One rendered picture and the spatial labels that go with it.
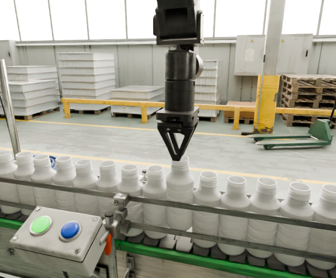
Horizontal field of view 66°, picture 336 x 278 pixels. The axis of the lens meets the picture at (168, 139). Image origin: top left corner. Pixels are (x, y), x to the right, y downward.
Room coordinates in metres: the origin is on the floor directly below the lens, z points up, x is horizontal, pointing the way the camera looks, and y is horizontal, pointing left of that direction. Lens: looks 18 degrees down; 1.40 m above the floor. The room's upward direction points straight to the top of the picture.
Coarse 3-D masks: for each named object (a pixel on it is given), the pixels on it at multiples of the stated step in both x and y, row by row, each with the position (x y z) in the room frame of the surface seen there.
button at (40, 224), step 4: (44, 216) 0.40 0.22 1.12; (36, 220) 0.39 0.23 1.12; (40, 220) 0.39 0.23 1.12; (44, 220) 0.39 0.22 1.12; (48, 220) 0.40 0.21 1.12; (32, 224) 0.39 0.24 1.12; (36, 224) 0.39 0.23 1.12; (40, 224) 0.38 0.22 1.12; (44, 224) 0.38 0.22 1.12; (48, 224) 0.39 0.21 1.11; (32, 228) 0.38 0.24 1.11; (36, 228) 0.38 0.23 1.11; (40, 228) 0.38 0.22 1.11; (44, 228) 0.38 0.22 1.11
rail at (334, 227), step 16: (80, 192) 0.52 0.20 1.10; (96, 192) 0.51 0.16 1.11; (224, 192) 0.51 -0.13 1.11; (32, 208) 0.56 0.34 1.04; (192, 208) 0.46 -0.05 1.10; (208, 208) 0.45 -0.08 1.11; (224, 208) 0.44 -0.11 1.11; (144, 224) 0.48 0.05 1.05; (304, 224) 0.40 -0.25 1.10; (320, 224) 0.40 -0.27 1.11; (208, 240) 0.45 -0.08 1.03; (224, 240) 0.44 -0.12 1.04; (240, 240) 0.43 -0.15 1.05; (304, 256) 0.40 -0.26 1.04; (320, 256) 0.39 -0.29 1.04
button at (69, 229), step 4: (64, 224) 0.38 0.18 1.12; (68, 224) 0.38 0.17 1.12; (72, 224) 0.38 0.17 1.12; (76, 224) 0.38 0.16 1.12; (64, 228) 0.37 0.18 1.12; (68, 228) 0.37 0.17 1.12; (72, 228) 0.37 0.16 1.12; (76, 228) 0.37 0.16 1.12; (64, 232) 0.37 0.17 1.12; (68, 232) 0.37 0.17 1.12; (72, 232) 0.37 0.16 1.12; (76, 232) 0.37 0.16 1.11; (64, 236) 0.36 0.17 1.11; (68, 236) 0.36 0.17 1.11; (72, 236) 0.36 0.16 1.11
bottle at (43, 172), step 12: (36, 156) 0.59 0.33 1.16; (48, 156) 0.59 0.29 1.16; (36, 168) 0.57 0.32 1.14; (48, 168) 0.58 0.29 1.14; (36, 180) 0.56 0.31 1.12; (48, 180) 0.57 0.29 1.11; (36, 192) 0.56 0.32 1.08; (48, 192) 0.56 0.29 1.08; (36, 204) 0.56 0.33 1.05; (48, 204) 0.56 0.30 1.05
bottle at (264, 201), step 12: (264, 180) 0.48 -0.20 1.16; (264, 192) 0.44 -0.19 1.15; (276, 192) 0.45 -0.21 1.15; (252, 204) 0.45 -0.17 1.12; (264, 204) 0.44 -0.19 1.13; (276, 204) 0.44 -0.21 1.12; (252, 228) 0.44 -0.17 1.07; (264, 228) 0.43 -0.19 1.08; (276, 228) 0.44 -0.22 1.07; (252, 240) 0.44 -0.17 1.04; (264, 240) 0.43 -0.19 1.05; (252, 252) 0.44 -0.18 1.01; (264, 252) 0.43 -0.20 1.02
